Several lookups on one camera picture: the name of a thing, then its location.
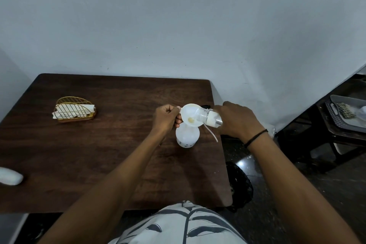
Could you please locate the patterned cloth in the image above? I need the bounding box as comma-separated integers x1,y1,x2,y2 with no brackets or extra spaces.
336,102,356,119

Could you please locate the white spray bottle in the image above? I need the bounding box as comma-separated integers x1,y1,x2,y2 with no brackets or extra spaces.
175,123,201,149

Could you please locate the grey plastic tray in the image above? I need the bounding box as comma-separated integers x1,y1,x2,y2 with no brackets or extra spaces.
324,94,366,134

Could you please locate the black wristband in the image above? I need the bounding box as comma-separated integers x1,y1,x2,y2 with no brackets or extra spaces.
244,128,269,149

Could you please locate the black spray nozzle with tube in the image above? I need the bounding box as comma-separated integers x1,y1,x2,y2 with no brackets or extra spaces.
200,104,219,143

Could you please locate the clear bottle with purple lid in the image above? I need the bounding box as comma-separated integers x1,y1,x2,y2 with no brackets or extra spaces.
195,107,223,128

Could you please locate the white plastic funnel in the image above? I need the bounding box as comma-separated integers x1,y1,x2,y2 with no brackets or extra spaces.
179,103,204,127

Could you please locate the person's right forearm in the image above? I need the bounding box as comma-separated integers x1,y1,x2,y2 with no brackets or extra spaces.
246,132,361,244

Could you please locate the dark wooden table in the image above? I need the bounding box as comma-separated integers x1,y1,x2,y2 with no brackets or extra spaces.
0,73,233,214

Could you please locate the dark side table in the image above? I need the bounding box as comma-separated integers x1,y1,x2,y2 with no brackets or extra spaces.
276,98,366,167

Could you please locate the gold wire napkin holder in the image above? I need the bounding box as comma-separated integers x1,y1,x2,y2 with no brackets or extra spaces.
53,96,97,123

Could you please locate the person's right hand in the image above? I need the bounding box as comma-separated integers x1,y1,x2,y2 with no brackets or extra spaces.
213,101,265,144

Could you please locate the white grey patterned clothing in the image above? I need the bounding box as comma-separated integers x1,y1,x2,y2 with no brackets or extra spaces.
108,201,248,244

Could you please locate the white handheld controller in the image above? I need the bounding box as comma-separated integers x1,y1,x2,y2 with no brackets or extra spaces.
0,167,24,186

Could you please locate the person's left hand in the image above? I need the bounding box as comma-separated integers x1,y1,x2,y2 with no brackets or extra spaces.
151,104,183,136

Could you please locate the person's left forearm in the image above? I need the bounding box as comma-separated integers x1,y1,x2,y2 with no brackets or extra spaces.
37,132,169,244

